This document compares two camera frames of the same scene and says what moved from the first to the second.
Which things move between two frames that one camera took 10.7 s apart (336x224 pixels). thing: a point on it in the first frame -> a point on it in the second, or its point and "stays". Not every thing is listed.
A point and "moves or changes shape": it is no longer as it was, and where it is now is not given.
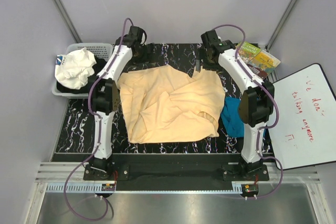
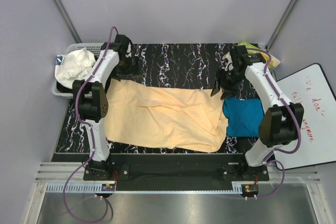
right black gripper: [202, 54] -> [228, 90]
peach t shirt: [161, 103] moves or changes shape
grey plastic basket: [102, 50] stays
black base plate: [212, 172] stays
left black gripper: [147, 57] -> [132, 70]
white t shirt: [73, 69] stays
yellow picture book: [265, 61] stays
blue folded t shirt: [232, 116] stays
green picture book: [248, 51] stays
